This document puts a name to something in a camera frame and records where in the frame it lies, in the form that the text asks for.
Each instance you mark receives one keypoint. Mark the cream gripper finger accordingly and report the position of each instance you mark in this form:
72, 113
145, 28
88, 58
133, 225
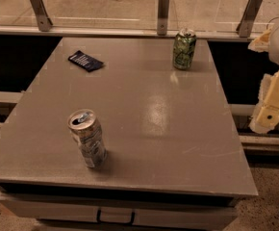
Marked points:
266, 113
260, 44

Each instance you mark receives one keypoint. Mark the silver redbull can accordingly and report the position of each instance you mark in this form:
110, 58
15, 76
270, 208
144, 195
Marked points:
86, 130

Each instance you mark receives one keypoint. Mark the green soda can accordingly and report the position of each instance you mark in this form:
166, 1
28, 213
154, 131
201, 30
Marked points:
183, 49

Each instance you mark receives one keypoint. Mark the dark blue snack packet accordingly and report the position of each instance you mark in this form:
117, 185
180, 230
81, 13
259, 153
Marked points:
86, 62

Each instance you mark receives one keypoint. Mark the right metal rail bracket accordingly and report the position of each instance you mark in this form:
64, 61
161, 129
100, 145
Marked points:
244, 28

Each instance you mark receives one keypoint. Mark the metal rail bracket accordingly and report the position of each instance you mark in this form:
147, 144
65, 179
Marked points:
244, 28
162, 18
43, 20

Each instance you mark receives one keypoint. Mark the middle metal rail bracket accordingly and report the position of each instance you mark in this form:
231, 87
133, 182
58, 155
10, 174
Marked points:
162, 18

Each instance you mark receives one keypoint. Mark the white drawer with handle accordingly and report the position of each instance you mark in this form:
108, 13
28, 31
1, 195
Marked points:
75, 209

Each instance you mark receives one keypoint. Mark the black drawer handle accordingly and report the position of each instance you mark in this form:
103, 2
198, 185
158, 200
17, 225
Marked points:
113, 216

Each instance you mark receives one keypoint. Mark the left metal rail bracket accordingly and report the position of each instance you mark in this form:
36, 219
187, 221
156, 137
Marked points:
43, 20

